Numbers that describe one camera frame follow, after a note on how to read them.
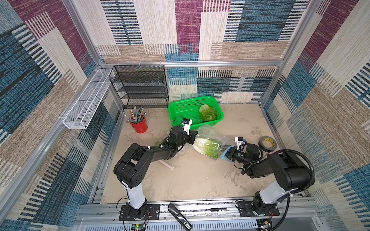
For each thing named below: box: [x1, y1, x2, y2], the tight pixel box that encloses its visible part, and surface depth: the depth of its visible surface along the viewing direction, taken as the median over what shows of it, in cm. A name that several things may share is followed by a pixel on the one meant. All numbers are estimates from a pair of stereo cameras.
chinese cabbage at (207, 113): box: [199, 103, 220, 122], surface depth 106 cm
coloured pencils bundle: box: [123, 104, 147, 124], surface depth 102 cm
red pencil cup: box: [130, 117, 148, 134], surface depth 107 cm
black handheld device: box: [167, 203, 193, 231], surface depth 69 cm
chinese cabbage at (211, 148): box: [192, 138, 222, 160], surface depth 89 cm
